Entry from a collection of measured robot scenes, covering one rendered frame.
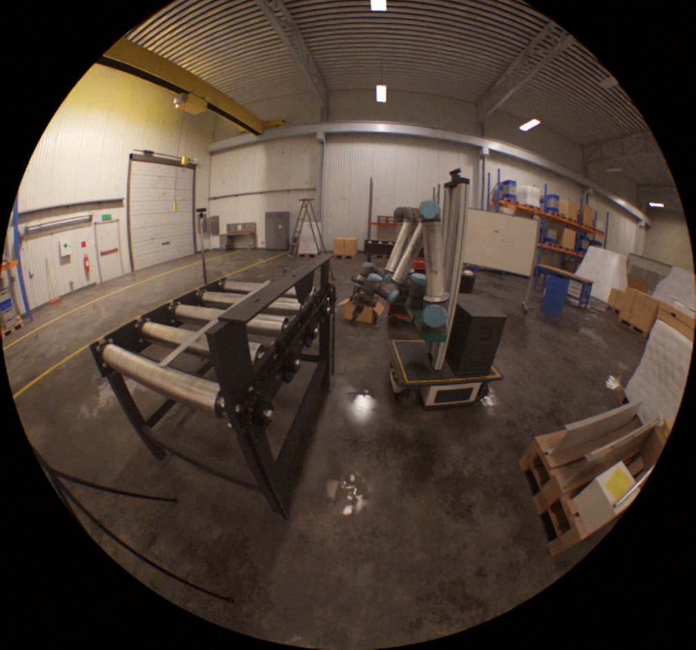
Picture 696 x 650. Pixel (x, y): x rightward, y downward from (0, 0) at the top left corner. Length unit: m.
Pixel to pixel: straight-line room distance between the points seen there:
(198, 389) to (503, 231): 5.34
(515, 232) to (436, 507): 4.94
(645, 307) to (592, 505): 7.01
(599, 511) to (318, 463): 1.68
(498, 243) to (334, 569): 5.41
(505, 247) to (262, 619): 5.88
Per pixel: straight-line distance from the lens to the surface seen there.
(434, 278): 1.36
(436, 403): 1.99
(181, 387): 0.88
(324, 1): 8.77
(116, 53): 7.68
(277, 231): 11.50
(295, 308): 1.46
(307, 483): 1.57
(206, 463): 1.35
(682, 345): 2.99
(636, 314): 8.30
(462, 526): 1.59
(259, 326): 1.25
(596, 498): 1.55
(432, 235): 1.34
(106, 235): 10.30
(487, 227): 5.36
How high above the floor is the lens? 1.40
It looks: 19 degrees down
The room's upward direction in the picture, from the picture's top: 2 degrees clockwise
